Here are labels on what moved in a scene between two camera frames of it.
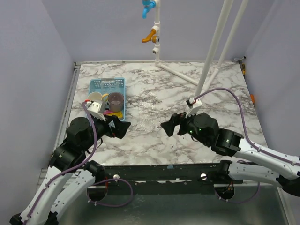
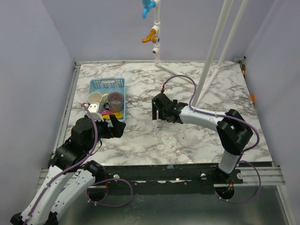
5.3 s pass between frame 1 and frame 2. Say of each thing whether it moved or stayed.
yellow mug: stayed
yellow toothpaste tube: stayed
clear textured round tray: moved
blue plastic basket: stayed
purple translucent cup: stayed
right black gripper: moved
